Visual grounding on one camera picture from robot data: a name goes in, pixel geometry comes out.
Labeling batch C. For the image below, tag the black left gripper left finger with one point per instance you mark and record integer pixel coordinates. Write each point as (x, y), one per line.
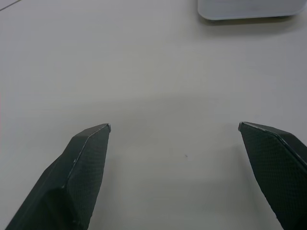
(72, 182)

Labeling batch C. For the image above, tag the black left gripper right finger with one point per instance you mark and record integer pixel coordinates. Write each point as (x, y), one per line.
(278, 172)

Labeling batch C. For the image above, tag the white flat box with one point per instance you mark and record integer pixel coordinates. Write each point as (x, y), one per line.
(247, 8)

